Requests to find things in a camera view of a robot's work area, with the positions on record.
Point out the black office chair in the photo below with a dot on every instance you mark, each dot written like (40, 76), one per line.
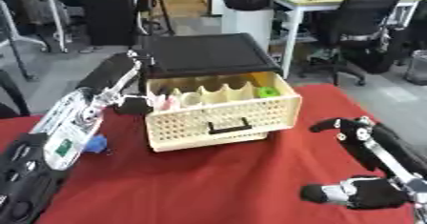
(361, 27)

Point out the blue toy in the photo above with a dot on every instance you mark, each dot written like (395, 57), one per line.
(96, 144)

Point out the black cabinet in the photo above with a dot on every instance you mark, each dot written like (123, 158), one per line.
(205, 54)

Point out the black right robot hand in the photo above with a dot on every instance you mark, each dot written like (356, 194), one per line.
(383, 148)

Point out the pale drawer with compartments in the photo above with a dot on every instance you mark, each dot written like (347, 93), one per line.
(222, 119)

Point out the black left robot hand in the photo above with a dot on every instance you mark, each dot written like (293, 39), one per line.
(105, 70)

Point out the pink toy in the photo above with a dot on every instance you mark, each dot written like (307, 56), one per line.
(162, 102)

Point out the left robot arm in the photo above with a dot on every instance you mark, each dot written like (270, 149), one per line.
(67, 129)

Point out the white round cup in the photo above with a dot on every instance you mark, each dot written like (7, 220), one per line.
(190, 99)

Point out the black box under desk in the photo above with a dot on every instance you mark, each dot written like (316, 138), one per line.
(110, 18)

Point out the grey desk with white legs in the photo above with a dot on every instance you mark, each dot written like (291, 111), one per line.
(55, 8)

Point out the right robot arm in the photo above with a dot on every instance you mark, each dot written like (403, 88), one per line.
(419, 207)

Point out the white pedestal cabinet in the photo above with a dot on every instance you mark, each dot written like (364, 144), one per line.
(247, 24)

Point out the green toy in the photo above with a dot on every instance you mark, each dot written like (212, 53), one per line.
(268, 92)

